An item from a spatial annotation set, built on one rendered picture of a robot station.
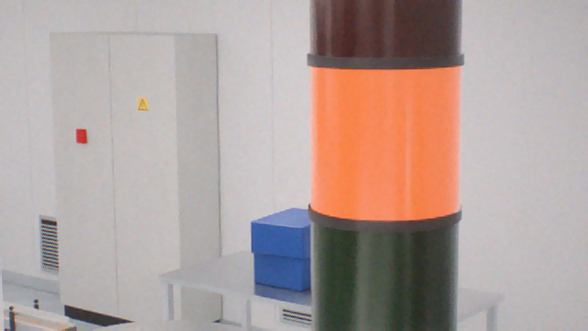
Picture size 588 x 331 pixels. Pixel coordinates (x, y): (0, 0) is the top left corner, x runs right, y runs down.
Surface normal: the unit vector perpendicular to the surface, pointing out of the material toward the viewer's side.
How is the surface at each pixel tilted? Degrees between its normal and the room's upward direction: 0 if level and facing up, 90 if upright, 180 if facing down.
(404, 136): 90
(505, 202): 90
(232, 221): 90
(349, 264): 90
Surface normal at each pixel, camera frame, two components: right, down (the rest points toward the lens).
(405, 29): 0.21, 0.15
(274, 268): -0.59, 0.13
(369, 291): -0.26, 0.15
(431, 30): 0.50, 0.13
